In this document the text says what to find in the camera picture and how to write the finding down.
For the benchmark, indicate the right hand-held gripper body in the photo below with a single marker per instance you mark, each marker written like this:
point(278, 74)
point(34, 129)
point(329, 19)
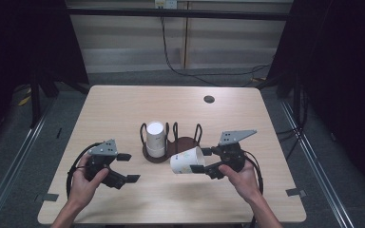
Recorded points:
point(233, 156)

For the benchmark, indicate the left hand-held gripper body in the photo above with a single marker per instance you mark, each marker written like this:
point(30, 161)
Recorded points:
point(103, 164)

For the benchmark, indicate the white printed paper cup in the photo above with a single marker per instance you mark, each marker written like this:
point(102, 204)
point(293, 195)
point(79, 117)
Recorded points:
point(185, 160)

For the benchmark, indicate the stack of white paper cups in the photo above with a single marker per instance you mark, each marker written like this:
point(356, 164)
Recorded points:
point(155, 134)

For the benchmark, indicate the person's right hand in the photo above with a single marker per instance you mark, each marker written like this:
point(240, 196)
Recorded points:
point(244, 183)

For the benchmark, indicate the person's left hand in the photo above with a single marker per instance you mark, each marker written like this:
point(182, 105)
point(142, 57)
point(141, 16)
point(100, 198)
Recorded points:
point(80, 190)

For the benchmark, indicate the small black floor tape strip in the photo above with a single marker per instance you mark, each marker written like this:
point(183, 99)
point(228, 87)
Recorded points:
point(59, 133)

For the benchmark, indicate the grey tape piece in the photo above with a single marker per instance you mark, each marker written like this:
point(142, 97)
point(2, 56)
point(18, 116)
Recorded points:
point(47, 197)
point(296, 192)

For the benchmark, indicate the black metal stand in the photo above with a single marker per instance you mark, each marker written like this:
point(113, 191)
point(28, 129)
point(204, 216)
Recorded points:
point(35, 104)
point(297, 101)

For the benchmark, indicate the yellow floor strip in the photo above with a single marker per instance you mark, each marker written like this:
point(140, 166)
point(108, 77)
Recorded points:
point(24, 100)

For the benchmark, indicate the dark curtain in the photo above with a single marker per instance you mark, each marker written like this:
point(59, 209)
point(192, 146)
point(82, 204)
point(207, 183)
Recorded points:
point(345, 79)
point(22, 41)

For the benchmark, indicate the metal floor rail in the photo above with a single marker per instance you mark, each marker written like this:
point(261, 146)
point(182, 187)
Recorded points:
point(316, 171)
point(15, 160)

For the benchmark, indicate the black horizontal frame bar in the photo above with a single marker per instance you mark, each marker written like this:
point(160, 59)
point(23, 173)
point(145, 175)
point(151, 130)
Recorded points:
point(123, 13)

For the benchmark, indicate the white wall power outlet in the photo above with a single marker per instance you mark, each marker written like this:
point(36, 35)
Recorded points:
point(166, 3)

